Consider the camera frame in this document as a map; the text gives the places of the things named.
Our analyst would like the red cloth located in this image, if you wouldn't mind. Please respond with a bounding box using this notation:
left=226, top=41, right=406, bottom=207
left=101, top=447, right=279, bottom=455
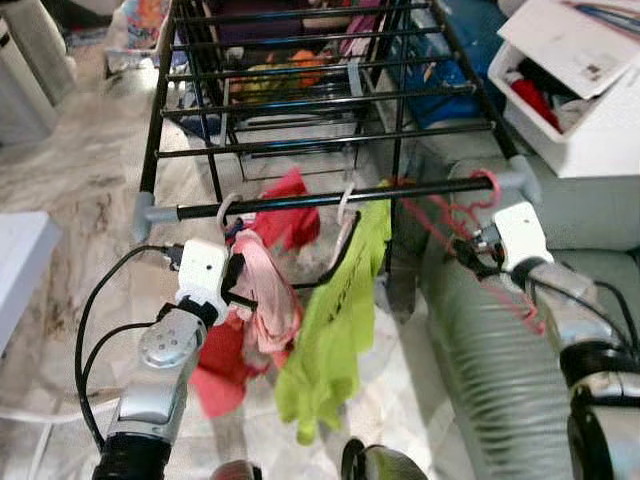
left=508, top=75, right=563, bottom=133

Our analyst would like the lime green shirt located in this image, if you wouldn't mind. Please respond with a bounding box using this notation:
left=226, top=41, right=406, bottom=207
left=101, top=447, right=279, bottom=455
left=274, top=193, right=394, bottom=447

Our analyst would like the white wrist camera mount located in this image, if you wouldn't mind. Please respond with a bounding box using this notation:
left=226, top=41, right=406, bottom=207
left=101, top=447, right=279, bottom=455
left=177, top=238, right=232, bottom=324
left=491, top=201, right=554, bottom=274

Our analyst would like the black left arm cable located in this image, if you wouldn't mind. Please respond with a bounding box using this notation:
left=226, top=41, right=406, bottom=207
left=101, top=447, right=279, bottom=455
left=74, top=242, right=187, bottom=453

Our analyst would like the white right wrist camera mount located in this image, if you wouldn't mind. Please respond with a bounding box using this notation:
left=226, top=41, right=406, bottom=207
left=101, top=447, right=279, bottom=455
left=491, top=201, right=554, bottom=274

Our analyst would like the red shirt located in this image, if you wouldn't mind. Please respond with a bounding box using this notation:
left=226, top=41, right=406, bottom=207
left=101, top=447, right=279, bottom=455
left=188, top=167, right=323, bottom=419

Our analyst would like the pale pink hanger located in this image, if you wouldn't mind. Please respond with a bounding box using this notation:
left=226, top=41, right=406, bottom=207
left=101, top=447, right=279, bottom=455
left=336, top=182, right=361, bottom=229
left=214, top=192, right=244, bottom=233

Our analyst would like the black metal drying rack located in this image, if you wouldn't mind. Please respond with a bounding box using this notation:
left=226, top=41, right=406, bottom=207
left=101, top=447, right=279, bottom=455
left=133, top=0, right=543, bottom=241

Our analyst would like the robot right leg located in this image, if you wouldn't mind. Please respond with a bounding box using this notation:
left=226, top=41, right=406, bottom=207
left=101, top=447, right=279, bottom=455
left=340, top=437, right=426, bottom=480

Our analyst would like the white tower appliance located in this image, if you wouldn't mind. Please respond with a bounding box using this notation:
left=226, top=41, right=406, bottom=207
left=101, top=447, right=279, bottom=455
left=0, top=0, right=78, bottom=148

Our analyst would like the white lidded storage box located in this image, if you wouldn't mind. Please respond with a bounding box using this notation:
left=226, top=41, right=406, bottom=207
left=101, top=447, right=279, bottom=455
left=487, top=0, right=640, bottom=180

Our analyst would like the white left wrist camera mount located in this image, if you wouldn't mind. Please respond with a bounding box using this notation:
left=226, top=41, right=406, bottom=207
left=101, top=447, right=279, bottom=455
left=177, top=238, right=232, bottom=324

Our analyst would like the blue bag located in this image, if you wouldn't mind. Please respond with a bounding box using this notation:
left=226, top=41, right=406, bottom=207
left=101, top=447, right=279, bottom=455
left=395, top=0, right=513, bottom=128

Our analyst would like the grey green leather sofa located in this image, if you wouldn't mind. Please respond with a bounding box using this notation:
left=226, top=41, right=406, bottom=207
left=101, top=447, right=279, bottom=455
left=385, top=150, right=640, bottom=480

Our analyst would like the red plastic hanger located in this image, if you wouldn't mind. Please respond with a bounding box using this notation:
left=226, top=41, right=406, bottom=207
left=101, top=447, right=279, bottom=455
left=395, top=167, right=549, bottom=336

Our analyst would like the pink patterned garment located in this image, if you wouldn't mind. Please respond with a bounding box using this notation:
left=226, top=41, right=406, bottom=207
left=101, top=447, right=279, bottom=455
left=230, top=230, right=303, bottom=369

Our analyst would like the orange toy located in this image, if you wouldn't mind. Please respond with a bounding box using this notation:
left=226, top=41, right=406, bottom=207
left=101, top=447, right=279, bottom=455
left=288, top=50, right=326, bottom=86

